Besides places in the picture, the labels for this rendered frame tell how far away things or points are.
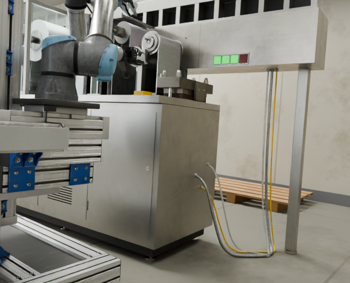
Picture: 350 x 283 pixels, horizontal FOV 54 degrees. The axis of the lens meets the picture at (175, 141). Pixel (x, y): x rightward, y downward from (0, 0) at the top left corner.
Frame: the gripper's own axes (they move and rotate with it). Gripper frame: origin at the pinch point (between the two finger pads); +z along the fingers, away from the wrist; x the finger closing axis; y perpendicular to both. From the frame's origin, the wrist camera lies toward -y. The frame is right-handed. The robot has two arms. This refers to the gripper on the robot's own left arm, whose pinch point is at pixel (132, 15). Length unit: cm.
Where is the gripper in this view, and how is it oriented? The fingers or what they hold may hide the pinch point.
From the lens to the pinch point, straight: 214.4
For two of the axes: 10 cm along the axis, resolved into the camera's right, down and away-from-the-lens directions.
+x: -8.2, -0.8, 5.7
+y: 4.1, -7.7, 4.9
